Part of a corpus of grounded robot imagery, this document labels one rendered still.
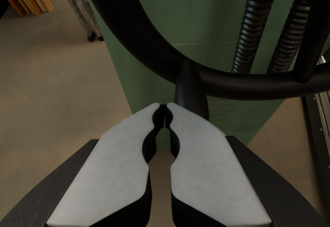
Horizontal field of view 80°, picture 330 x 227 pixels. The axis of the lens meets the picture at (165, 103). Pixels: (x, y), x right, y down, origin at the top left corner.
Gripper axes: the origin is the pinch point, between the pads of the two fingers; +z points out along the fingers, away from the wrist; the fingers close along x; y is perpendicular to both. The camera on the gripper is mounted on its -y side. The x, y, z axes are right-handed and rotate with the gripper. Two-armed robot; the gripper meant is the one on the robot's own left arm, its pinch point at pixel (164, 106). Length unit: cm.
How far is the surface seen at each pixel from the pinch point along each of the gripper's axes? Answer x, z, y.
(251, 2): 8.4, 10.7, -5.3
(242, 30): 8.5, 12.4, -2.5
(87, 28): -51, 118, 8
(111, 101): -31, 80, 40
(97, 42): -47, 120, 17
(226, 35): 10.8, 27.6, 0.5
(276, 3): 17.5, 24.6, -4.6
